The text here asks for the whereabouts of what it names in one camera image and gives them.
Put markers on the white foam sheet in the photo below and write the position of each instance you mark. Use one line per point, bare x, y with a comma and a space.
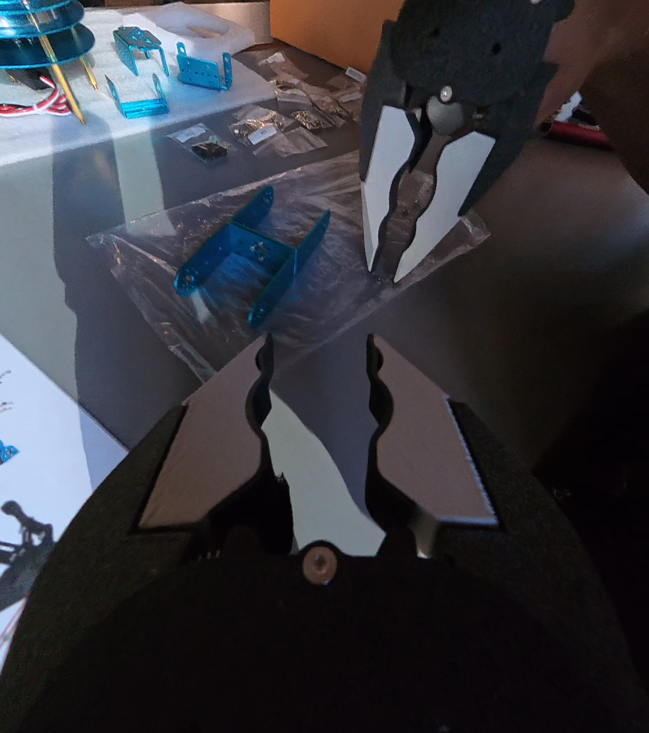
15, 143

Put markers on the blue long U bracket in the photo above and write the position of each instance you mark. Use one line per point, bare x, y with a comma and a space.
141, 109

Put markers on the white instruction booklet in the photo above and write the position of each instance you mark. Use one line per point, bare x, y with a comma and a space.
15, 372

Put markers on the clear plastic bag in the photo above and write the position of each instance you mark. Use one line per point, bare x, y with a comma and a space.
147, 246

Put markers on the blue perforated U bracket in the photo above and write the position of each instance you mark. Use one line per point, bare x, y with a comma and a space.
201, 71

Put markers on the group of small zip bags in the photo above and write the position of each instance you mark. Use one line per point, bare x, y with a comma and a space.
261, 134

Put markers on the blue H-shaped metal bracket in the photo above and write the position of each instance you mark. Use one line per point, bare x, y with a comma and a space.
250, 240

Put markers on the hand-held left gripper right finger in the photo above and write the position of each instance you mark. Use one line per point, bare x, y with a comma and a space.
433, 458

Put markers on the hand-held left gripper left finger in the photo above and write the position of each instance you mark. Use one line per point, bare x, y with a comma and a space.
198, 458

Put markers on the blue round base with servo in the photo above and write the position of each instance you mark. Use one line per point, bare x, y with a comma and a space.
15, 40

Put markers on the blue multi-hole servo bracket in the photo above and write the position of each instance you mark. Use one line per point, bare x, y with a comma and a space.
130, 43

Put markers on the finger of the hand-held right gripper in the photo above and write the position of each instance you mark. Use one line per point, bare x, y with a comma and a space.
450, 189
384, 166

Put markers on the person's right forearm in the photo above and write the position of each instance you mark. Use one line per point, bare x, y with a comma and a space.
645, 114

